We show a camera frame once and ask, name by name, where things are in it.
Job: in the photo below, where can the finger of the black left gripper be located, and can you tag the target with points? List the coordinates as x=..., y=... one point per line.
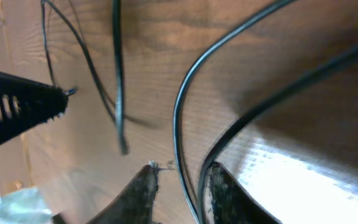
x=25, y=104

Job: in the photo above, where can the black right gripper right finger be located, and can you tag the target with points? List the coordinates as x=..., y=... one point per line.
x=231, y=203

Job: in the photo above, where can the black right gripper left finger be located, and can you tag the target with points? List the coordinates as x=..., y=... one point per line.
x=134, y=204

